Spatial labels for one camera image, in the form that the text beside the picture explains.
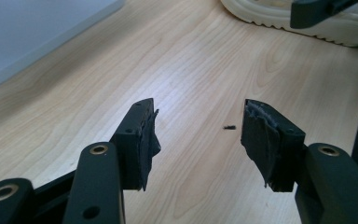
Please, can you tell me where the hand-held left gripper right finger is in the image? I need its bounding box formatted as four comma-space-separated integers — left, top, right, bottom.
241, 98, 308, 193

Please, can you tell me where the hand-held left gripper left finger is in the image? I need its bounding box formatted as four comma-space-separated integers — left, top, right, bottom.
109, 97, 162, 191

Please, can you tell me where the white shoe rack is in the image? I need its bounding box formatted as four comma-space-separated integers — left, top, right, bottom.
0, 0, 126, 96

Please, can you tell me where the cream slipper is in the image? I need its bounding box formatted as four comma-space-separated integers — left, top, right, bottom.
219, 0, 358, 49

